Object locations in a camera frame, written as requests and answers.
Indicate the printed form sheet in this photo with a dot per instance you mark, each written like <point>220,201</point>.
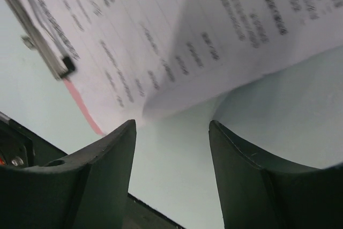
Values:
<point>146,59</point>

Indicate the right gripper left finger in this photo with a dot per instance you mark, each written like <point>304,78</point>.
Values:
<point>80,180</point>

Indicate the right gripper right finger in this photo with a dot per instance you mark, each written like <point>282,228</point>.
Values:
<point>258,189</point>

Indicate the pink clipboard folder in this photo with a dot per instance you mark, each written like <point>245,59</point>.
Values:
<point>78,99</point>

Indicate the metal clipboard clip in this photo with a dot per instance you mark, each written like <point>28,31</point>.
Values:
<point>46,35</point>

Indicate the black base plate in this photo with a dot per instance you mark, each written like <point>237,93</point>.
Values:
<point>26,143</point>

